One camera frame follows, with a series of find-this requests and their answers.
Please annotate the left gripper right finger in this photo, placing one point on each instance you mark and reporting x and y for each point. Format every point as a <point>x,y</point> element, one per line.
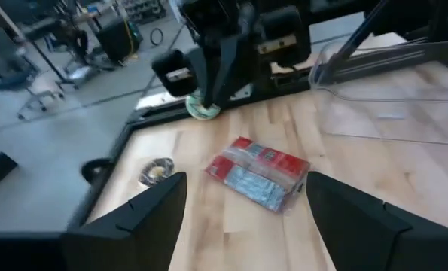
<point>359,241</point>

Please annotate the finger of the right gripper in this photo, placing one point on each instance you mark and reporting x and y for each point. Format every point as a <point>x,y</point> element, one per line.
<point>163,66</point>
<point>284,26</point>

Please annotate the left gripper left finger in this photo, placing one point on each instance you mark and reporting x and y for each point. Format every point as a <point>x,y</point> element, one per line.
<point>133,241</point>

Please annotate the clear plastic container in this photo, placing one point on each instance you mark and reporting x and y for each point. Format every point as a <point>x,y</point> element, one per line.
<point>389,113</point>

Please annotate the black equipment case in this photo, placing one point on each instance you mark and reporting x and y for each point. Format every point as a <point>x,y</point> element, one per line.
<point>116,41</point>

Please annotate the black clamp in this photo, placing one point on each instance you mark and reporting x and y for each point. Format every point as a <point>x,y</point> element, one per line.
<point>86,171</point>

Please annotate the grey office chair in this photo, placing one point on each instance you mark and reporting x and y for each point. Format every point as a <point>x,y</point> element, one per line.
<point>43,86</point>

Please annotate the black aluminium table frame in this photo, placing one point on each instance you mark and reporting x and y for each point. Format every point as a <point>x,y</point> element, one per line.
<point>159,113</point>

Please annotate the grey metal bracket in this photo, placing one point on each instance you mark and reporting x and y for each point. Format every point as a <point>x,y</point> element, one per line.
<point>244,92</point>

